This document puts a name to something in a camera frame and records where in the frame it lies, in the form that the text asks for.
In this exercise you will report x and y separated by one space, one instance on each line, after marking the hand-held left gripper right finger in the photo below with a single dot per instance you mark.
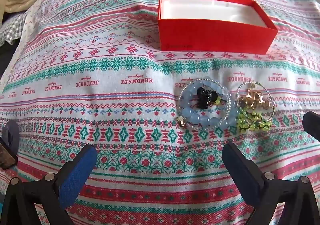
235 165

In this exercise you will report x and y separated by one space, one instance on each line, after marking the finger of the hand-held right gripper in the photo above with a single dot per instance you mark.
312 125

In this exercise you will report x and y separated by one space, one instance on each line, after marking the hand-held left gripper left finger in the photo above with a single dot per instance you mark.
75 177

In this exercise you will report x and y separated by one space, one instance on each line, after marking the gold hoop earrings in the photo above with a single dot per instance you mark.
253 98

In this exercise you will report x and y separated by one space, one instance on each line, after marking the gold star earring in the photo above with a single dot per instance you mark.
182 120

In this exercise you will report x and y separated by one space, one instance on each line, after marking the black hair claw clip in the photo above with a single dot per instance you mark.
206 96

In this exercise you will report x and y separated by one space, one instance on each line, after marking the red cardboard box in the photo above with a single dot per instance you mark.
212 37

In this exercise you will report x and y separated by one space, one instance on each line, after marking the dark device with grey disc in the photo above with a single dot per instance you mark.
8 140

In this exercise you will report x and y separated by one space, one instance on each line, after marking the red green patterned cloth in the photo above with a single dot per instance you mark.
100 90

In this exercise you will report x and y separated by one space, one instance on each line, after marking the grey gingham cloth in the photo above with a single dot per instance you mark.
12 27

